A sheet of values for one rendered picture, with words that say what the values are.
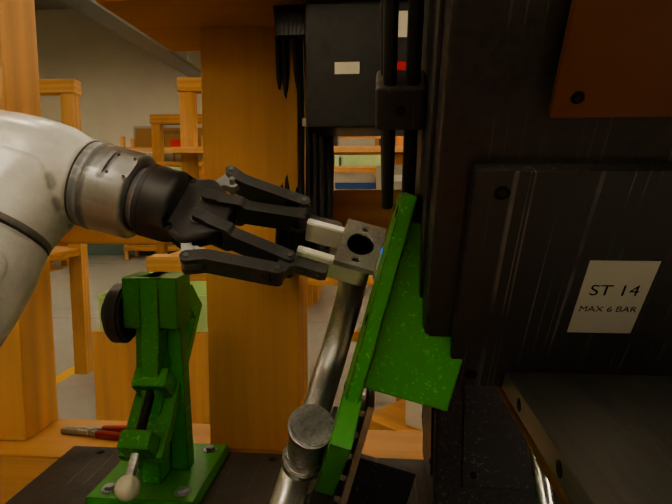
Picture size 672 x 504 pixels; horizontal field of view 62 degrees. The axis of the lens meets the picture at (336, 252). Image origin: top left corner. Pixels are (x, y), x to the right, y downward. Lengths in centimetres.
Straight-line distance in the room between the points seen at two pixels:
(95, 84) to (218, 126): 1108
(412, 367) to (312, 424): 9
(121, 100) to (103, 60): 80
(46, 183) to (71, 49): 1163
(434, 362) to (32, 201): 39
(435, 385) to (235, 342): 45
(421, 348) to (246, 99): 50
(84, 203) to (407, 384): 34
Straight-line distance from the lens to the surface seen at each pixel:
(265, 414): 89
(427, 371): 46
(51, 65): 1236
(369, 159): 743
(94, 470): 87
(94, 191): 58
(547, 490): 47
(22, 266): 59
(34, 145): 61
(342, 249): 53
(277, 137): 82
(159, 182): 57
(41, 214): 60
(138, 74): 1158
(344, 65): 71
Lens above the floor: 128
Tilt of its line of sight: 6 degrees down
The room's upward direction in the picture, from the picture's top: straight up
